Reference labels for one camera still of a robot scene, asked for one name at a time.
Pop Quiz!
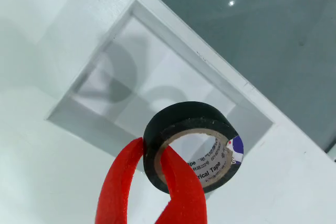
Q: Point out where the black electrical tape roll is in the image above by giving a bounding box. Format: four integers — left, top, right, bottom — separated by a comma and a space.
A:
143, 100, 245, 195

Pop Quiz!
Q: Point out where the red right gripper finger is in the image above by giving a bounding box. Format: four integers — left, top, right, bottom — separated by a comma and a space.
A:
156, 145, 207, 224

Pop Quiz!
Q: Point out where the white cardboard bin box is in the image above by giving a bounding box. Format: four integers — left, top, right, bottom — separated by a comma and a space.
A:
46, 0, 276, 162

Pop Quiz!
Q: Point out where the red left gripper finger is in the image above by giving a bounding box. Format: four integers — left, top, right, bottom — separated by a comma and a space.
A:
94, 137, 145, 224

